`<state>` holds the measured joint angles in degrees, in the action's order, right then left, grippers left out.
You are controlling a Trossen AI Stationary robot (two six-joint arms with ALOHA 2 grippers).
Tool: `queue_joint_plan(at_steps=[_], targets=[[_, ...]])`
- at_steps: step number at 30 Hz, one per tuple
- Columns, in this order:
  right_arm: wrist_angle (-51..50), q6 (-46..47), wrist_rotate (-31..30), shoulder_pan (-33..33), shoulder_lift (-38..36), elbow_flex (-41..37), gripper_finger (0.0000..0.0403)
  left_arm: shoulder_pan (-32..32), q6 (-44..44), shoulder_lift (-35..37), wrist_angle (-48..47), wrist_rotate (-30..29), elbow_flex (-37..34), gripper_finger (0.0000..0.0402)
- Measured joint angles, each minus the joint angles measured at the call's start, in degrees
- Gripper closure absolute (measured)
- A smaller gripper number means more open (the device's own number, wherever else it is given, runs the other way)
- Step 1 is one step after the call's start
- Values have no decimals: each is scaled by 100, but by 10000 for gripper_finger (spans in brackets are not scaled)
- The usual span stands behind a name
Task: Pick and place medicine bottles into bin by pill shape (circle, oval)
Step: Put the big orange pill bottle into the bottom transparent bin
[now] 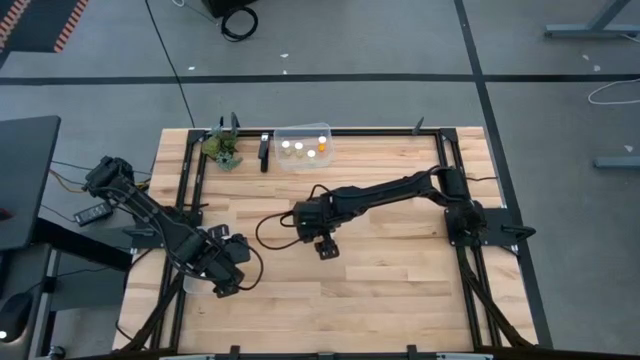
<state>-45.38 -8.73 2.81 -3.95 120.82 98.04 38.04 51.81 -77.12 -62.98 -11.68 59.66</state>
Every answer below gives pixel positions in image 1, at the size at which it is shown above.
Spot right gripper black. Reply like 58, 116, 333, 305
292, 197, 342, 262

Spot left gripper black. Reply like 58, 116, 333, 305
207, 224, 251, 266

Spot clear plastic bin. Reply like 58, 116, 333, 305
273, 122, 336, 173
182, 225, 241, 296

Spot small green artificial plant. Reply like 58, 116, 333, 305
200, 124, 245, 172

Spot black rectangular device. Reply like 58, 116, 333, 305
258, 131, 272, 174

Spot black power adapter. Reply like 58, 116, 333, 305
73, 200, 114, 226

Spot black desk top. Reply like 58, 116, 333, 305
0, 115, 62, 251

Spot black rounded device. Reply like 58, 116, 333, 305
0, 292, 34, 344

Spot black box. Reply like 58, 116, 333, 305
202, 0, 256, 18

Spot black mat orange stripes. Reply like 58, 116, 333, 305
0, 0, 90, 54

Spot grey desk foot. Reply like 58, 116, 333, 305
593, 155, 640, 169

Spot grey desk leg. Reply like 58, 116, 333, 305
544, 0, 640, 40

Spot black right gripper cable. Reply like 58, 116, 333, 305
255, 183, 331, 251

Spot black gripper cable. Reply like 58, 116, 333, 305
238, 243, 265, 292
255, 183, 331, 251

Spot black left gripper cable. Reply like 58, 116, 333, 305
238, 243, 265, 292

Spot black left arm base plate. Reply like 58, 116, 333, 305
130, 207, 204, 250

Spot black aluminium table frame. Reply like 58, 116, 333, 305
169, 127, 501, 351

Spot yellow floor cable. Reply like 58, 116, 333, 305
48, 168, 151, 195

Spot long black floor cable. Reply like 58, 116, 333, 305
143, 0, 196, 129

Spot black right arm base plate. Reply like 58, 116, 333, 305
443, 206, 537, 247

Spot black coiled cable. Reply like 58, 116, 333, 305
220, 4, 260, 43

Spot white floor cable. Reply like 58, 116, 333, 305
587, 77, 640, 106

